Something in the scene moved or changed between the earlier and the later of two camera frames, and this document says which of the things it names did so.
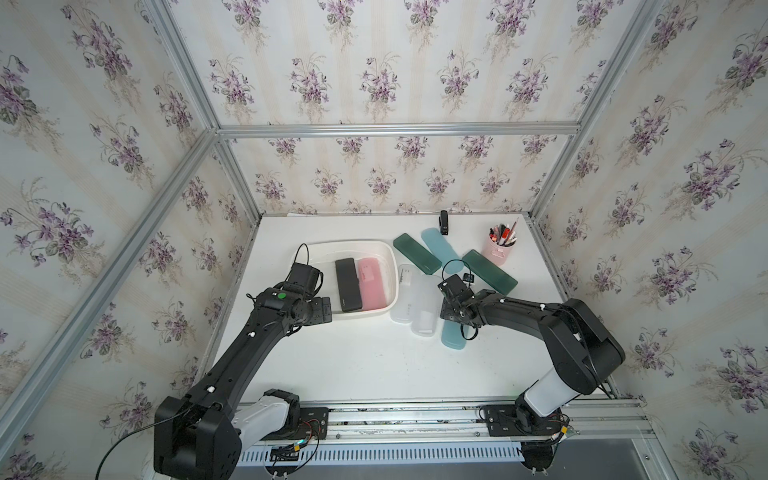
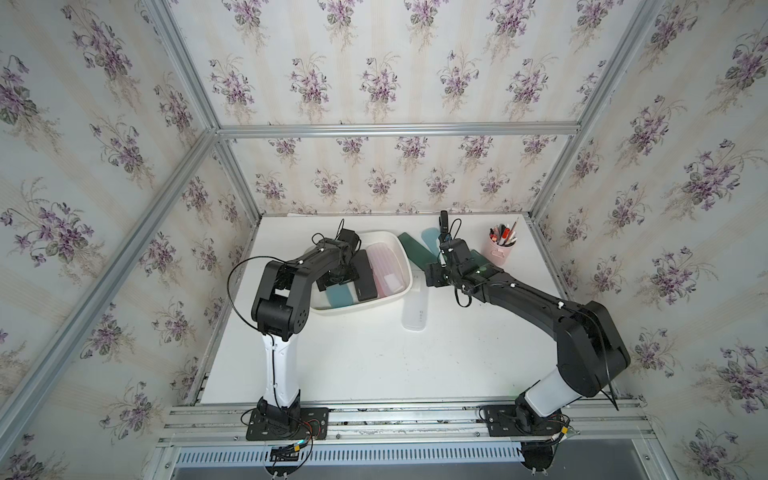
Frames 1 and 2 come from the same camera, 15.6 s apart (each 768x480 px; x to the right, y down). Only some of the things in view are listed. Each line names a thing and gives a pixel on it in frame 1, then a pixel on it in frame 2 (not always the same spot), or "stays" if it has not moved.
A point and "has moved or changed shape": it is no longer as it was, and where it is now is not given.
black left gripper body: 313,312 -> 340,277
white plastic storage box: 325,254 has moved or changed shape
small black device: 444,222 stays
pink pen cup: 500,242 stays
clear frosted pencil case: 402,313 -> 387,268
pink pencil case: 372,290 -> 386,271
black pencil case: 348,283 -> 365,285
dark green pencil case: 417,253 stays
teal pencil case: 452,335 -> 339,295
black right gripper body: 448,312 -> 439,275
